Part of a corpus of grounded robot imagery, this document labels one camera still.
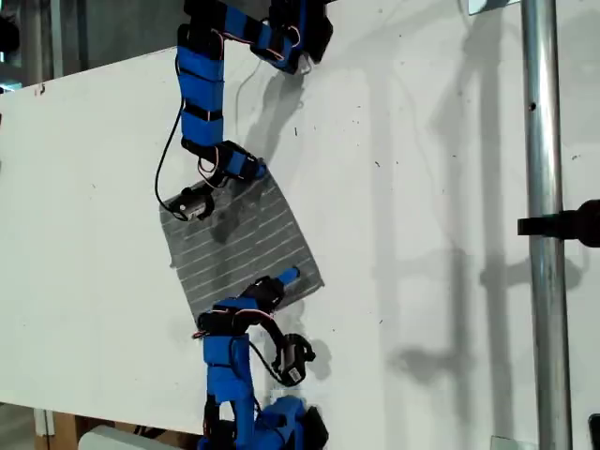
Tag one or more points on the grey striped towel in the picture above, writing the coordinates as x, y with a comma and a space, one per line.
262, 229

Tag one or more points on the white cylinder under table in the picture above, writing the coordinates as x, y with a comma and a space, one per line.
122, 439

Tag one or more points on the wooden table leg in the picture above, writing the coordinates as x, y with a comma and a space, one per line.
58, 431

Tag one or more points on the black round object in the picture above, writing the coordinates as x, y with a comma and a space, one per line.
8, 34

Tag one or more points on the black clamp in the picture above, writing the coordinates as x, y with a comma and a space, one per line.
562, 224

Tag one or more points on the dark box at table edge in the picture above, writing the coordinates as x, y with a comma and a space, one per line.
594, 429

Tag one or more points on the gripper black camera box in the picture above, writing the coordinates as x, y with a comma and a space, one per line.
294, 358
192, 206

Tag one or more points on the steel post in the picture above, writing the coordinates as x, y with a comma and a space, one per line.
546, 234

